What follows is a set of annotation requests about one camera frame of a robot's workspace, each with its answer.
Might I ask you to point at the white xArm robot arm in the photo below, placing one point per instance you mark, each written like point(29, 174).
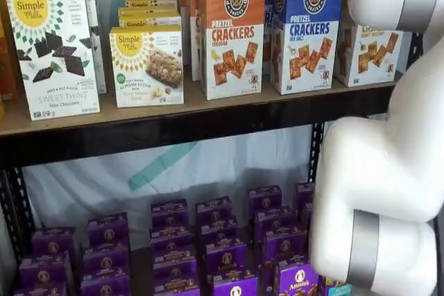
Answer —
point(381, 178)

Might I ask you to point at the wooden shelf board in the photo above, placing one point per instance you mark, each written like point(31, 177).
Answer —
point(194, 105)

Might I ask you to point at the purple Annie's snack box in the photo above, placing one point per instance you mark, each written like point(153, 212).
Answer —
point(219, 232)
point(45, 270)
point(169, 213)
point(225, 258)
point(105, 259)
point(107, 230)
point(274, 223)
point(265, 199)
point(177, 289)
point(175, 256)
point(304, 195)
point(307, 216)
point(285, 245)
point(214, 209)
point(41, 289)
point(105, 285)
point(236, 285)
point(55, 240)
point(296, 282)
point(170, 237)
point(175, 271)

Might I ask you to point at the Simple Mills almond bars box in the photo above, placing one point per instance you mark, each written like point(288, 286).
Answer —
point(149, 18)
point(151, 2)
point(145, 81)

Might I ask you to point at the blue sea salt crackers box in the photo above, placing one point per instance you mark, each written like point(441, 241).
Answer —
point(308, 50)
point(268, 32)

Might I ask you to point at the Simple Mills Sweet Thins box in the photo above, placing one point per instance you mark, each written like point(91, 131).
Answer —
point(98, 50)
point(52, 77)

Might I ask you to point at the yellow white pretzel crackers box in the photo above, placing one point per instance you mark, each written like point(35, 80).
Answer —
point(371, 60)

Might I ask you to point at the purple teal Annie's box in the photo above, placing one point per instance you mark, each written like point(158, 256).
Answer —
point(334, 287)

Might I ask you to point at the orange snack box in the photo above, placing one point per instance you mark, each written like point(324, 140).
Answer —
point(7, 50)

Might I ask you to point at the white teal backdrop banner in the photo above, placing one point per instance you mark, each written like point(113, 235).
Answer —
point(76, 188)

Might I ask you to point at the black metal shelf frame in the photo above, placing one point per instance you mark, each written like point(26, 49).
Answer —
point(138, 136)

